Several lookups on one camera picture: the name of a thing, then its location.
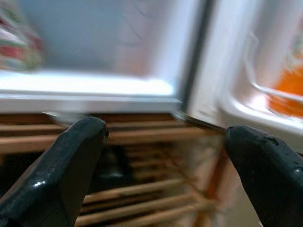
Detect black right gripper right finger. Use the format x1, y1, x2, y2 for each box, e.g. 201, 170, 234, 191
223, 125, 303, 227

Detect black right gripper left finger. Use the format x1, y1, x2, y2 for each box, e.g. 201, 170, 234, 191
0, 116, 110, 227

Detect white fridge door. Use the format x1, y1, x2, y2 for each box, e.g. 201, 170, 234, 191
187, 0, 303, 137

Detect orange drink bottle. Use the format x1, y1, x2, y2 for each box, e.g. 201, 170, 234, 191
267, 65, 303, 119

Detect wooden slat rack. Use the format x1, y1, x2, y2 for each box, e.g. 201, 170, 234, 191
0, 113, 240, 227

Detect red green food package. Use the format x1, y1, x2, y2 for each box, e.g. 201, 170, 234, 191
0, 0, 47, 73

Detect white wire door rail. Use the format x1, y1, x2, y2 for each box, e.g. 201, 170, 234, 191
243, 32, 303, 101

